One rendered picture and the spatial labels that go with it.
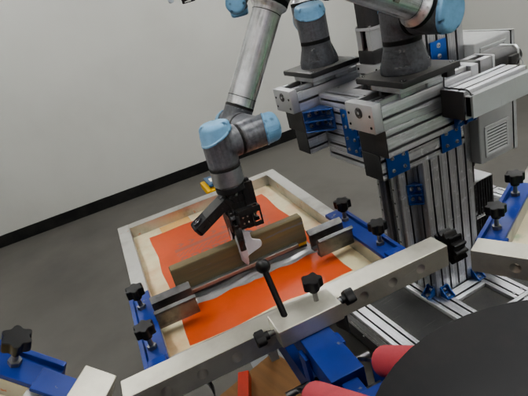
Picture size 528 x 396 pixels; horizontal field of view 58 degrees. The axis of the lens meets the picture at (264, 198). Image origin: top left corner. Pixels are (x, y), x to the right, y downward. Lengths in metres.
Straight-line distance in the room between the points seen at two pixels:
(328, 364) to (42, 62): 4.13
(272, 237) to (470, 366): 0.87
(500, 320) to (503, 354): 0.04
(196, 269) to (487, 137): 1.29
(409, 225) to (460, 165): 0.31
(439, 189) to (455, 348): 1.59
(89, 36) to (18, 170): 1.36
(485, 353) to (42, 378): 0.63
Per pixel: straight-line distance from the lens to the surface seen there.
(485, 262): 1.04
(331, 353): 0.84
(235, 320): 1.11
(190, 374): 0.91
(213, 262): 1.19
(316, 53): 1.91
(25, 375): 0.84
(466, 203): 2.12
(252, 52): 1.24
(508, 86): 1.64
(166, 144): 4.81
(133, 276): 1.35
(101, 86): 4.66
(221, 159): 1.08
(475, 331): 0.44
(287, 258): 1.24
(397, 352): 0.72
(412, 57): 1.52
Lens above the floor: 1.61
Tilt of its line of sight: 24 degrees down
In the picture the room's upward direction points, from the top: 15 degrees counter-clockwise
